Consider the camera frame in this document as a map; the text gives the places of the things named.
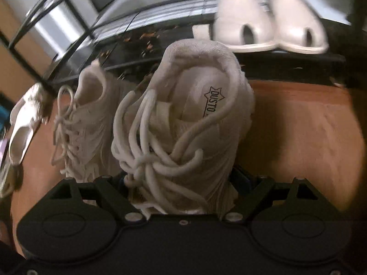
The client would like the brown wooden panel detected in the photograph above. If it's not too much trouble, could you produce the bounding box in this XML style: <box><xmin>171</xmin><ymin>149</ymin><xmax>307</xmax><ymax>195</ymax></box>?
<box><xmin>0</xmin><ymin>0</ymin><xmax>58</xmax><ymax>106</ymax></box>

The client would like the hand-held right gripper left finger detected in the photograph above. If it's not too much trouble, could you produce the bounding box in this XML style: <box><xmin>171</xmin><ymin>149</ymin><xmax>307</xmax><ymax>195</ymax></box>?
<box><xmin>49</xmin><ymin>174</ymin><xmax>145</xmax><ymax>226</ymax></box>

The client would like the white lace-up sneaker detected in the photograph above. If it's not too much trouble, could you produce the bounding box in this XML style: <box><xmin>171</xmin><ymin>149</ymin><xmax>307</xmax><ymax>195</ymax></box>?
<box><xmin>50</xmin><ymin>60</ymin><xmax>127</xmax><ymax>182</ymax></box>
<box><xmin>111</xmin><ymin>38</ymin><xmax>256</xmax><ymax>216</ymax></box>

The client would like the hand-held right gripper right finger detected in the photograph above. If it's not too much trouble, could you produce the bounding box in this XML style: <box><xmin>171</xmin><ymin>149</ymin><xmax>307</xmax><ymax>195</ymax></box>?
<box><xmin>217</xmin><ymin>166</ymin><xmax>319</xmax><ymax>223</ymax></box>

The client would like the purple phone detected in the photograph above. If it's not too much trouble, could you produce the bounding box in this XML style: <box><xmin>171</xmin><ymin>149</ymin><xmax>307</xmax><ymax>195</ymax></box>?
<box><xmin>0</xmin><ymin>137</ymin><xmax>11</xmax><ymax>165</ymax></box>

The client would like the white slingback shoe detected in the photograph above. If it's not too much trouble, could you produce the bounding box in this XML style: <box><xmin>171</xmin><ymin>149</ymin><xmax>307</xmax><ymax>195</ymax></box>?
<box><xmin>7</xmin><ymin>82</ymin><xmax>48</xmax><ymax>167</ymax></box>

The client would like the white open-toe slipper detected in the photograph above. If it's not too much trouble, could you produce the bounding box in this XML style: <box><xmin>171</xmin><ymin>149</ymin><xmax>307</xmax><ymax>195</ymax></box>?
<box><xmin>269</xmin><ymin>0</ymin><xmax>330</xmax><ymax>55</ymax></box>
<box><xmin>213</xmin><ymin>0</ymin><xmax>276</xmax><ymax>52</ymax></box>

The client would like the black metal shoe rack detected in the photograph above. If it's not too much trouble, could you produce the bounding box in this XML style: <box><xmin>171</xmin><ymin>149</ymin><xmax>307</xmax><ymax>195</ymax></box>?
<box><xmin>0</xmin><ymin>0</ymin><xmax>367</xmax><ymax>98</ymax></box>

